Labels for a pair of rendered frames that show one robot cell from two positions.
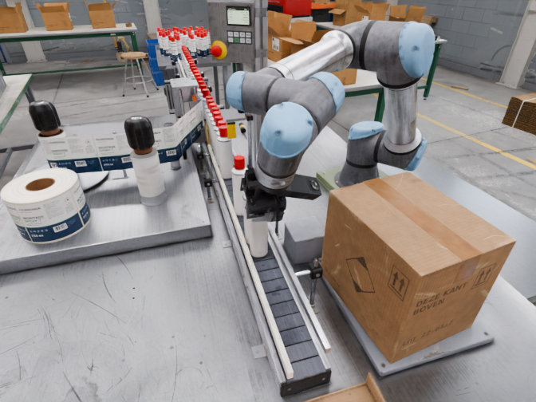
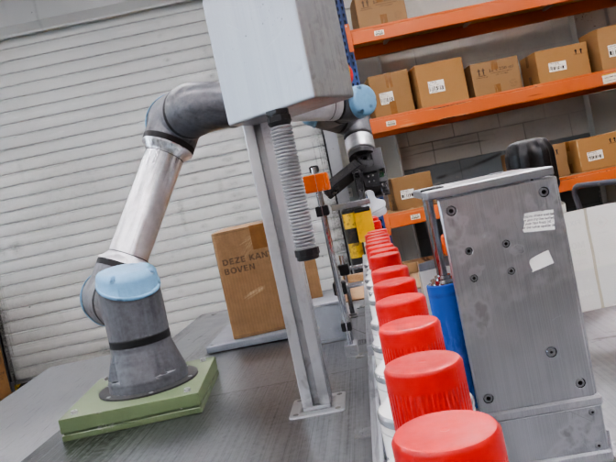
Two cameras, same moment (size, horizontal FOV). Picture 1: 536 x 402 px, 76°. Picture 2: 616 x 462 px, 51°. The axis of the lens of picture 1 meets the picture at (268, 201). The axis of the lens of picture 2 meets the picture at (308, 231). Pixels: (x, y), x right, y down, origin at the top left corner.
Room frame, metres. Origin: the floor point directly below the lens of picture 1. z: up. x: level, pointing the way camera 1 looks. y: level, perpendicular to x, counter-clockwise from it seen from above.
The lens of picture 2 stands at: (2.18, 0.44, 1.16)
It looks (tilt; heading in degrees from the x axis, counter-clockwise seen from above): 3 degrees down; 202
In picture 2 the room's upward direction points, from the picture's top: 12 degrees counter-clockwise
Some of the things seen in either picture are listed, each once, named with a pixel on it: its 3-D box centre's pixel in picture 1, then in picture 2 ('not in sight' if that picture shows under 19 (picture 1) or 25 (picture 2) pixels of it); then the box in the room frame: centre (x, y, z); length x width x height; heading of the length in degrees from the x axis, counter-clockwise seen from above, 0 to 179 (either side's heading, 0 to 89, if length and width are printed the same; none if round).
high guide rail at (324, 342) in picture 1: (255, 199); (367, 285); (0.90, 0.04, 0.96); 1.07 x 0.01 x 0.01; 16
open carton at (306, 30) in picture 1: (313, 48); not in sight; (3.34, -0.41, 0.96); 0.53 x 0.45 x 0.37; 114
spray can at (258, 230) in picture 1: (258, 224); not in sight; (0.74, 0.03, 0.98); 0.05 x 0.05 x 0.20
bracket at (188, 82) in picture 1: (183, 82); (475, 182); (1.54, 0.37, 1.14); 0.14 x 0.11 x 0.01; 16
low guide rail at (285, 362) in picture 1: (233, 216); not in sight; (0.88, 0.11, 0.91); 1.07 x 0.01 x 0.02; 16
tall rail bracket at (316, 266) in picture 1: (305, 285); (355, 283); (0.58, -0.09, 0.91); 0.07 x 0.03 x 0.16; 106
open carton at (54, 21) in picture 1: (56, 16); not in sight; (5.86, 3.19, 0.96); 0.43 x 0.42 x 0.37; 109
